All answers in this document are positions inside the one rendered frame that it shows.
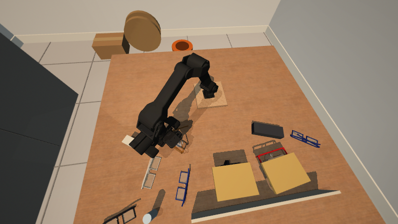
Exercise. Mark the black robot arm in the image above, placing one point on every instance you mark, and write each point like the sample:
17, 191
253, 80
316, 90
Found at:
151, 120

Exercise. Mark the long white flat bar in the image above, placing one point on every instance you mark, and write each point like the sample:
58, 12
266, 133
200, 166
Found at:
261, 204

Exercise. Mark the black rectangular glasses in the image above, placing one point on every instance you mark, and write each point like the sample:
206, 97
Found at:
127, 216

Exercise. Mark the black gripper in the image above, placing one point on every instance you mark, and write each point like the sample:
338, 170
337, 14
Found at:
152, 151

